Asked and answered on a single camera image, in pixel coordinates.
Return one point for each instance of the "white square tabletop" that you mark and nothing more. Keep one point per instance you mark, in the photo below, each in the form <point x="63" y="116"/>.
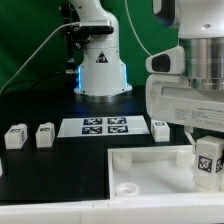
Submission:
<point x="151" y="171"/>

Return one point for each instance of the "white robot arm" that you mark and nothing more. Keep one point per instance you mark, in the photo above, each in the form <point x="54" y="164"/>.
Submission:
<point x="200" y="25"/>

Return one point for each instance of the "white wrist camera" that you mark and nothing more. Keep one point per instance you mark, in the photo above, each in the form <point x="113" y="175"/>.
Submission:
<point x="171" y="61"/>

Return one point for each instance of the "white front fence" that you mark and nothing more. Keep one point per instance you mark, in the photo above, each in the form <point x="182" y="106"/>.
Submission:
<point x="155" y="209"/>

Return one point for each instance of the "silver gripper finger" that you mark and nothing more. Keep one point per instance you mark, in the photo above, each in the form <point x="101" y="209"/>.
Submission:
<point x="188" y="132"/>

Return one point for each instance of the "white piece left edge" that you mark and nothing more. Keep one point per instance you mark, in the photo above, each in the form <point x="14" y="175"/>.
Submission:
<point x="1" y="168"/>

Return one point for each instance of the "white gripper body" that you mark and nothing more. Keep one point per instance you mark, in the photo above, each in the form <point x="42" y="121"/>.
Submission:
<point x="169" y="98"/>

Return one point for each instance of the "white marker sheet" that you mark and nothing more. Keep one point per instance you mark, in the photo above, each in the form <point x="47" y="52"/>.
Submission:
<point x="103" y="126"/>

